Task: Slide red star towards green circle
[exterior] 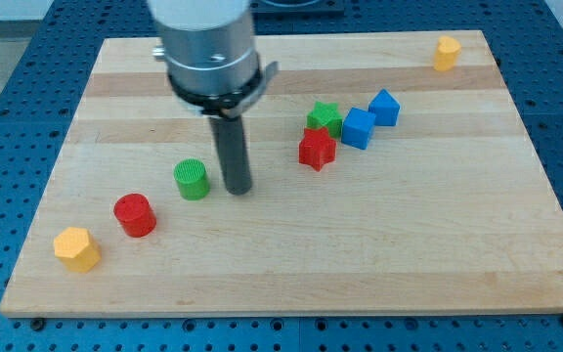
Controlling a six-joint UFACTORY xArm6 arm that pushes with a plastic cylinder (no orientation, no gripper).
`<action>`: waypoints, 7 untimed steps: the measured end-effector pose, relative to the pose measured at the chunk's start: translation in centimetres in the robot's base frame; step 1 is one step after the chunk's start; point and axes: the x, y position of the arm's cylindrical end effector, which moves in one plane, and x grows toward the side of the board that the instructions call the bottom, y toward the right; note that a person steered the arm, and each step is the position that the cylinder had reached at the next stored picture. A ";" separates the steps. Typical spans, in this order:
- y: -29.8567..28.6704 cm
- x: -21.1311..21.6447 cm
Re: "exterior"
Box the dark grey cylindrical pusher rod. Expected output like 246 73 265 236
209 116 252 196

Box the red star block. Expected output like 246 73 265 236
298 127 336 171

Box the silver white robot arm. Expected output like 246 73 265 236
147 0 279 196

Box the green star block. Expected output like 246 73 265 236
306 101 343 139

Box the green cylinder block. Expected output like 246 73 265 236
173 158 210 200

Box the red cylinder block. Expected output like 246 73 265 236
113 194 156 238

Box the blue cube block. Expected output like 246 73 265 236
341 108 376 150

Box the blue pentagon block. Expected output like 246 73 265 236
368 89 401 126

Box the light wooden board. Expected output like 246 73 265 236
0 30 563 318

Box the yellow hexagon block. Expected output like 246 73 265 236
53 227 102 273

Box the yellow heart block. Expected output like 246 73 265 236
433 35 461 71

